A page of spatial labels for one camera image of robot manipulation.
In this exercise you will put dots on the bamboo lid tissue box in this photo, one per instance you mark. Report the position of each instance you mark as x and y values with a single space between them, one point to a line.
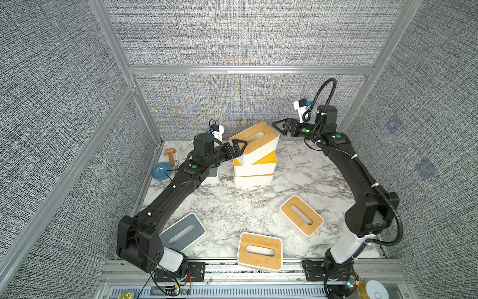
246 182
261 140
260 252
300 217

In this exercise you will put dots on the grey lid tissue box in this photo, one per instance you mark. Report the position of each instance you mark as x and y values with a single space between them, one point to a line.
213 177
184 235

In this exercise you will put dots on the aluminium front rail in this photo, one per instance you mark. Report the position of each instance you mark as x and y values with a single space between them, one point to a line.
225 279

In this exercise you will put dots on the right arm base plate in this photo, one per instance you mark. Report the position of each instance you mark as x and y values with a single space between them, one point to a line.
318 270

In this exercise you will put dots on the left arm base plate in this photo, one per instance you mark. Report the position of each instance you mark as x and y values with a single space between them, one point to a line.
196 270

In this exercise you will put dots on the front grey lid tissue box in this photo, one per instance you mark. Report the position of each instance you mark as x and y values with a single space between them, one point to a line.
184 235

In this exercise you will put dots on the brass round object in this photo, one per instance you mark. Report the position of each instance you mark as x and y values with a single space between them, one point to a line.
129 294

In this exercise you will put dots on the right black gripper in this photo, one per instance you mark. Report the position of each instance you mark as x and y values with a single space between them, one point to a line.
291 123

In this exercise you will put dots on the yellow lid tissue box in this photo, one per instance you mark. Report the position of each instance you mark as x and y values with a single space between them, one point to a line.
264 166

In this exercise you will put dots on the back grey lid tissue box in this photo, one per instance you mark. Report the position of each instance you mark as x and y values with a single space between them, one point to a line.
213 177

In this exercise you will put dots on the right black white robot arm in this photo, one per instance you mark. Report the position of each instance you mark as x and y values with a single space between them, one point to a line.
374 218

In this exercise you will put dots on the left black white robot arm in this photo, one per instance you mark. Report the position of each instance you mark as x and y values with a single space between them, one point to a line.
138 238

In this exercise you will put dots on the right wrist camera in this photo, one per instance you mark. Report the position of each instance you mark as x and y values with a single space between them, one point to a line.
303 107

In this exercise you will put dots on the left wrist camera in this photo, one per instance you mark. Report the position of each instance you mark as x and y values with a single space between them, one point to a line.
216 130

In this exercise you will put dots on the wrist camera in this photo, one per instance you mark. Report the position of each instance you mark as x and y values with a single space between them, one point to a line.
303 107
216 130

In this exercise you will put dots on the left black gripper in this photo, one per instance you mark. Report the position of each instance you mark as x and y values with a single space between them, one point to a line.
236 152

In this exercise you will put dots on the blue bowl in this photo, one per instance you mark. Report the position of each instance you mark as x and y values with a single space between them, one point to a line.
161 171

